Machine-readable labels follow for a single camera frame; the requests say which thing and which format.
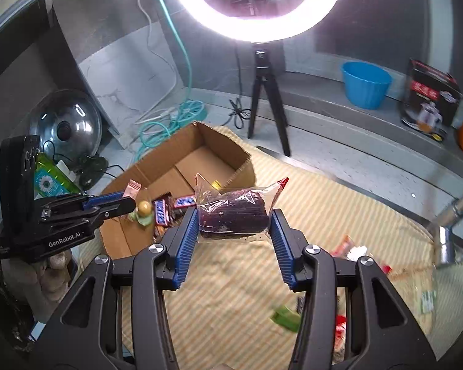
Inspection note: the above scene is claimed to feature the black tripod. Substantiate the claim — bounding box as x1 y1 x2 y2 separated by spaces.
248 42 291 158

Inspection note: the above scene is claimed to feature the cardboard box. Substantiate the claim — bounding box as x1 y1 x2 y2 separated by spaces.
99 121 257 261

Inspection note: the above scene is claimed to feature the small chocolate bar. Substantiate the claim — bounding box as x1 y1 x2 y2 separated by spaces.
172 195 198 212

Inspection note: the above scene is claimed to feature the black teapot box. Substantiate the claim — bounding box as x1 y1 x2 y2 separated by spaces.
399 59 463 144

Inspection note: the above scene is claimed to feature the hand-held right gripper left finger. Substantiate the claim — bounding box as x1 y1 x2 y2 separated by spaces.
31 206 200 370

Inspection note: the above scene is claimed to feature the toast bread package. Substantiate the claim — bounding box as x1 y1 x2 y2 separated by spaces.
390 266 443 340

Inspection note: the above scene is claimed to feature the red snack wrapper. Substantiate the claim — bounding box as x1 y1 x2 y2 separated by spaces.
333 314 348 356
330 235 393 275

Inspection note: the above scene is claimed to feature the pale green jelly cup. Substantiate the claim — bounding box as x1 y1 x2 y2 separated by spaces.
133 199 155 228

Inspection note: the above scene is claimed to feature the person's left hand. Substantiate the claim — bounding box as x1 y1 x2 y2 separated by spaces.
35 250 78 294

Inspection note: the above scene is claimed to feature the teal hose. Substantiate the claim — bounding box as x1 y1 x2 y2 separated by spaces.
133 0 208 163

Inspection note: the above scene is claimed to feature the black phone clamp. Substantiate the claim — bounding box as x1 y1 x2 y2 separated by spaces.
231 0 279 18

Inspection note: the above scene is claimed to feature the green candy packet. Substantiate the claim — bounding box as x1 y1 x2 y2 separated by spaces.
270 304 304 332

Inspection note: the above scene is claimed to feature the dark bread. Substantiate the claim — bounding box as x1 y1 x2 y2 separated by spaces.
194 173 290 240

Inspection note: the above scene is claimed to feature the striped cloth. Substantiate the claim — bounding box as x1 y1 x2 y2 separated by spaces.
77 125 441 370

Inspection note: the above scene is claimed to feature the large chocolate bar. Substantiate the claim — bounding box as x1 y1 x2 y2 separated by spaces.
152 196 178 238

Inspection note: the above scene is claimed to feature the green daisy print packet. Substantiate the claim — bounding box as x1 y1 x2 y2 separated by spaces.
33 152 82 199

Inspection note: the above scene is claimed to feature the steel pot lid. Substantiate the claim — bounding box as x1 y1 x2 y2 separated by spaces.
29 89 103 161

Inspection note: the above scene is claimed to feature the black cable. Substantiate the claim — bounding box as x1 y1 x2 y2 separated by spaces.
228 46 252 129

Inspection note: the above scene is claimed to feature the blue plastic bowl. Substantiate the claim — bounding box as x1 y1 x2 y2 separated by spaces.
340 61 393 111

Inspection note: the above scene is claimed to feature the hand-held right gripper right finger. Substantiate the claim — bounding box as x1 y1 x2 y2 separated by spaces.
269 208 438 370

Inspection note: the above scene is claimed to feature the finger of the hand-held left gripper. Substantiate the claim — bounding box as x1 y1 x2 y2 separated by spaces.
94 196 138 223
36 192 126 218

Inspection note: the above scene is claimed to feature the white cable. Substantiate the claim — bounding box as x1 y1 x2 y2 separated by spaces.
131 0 179 125

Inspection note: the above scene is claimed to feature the white ring light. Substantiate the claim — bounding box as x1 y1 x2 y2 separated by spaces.
170 0 345 43

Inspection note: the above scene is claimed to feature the black power adapter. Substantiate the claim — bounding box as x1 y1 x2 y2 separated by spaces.
77 155 109 190

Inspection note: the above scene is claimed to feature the pink candy wrapper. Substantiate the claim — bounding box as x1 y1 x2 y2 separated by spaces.
123 180 148 211

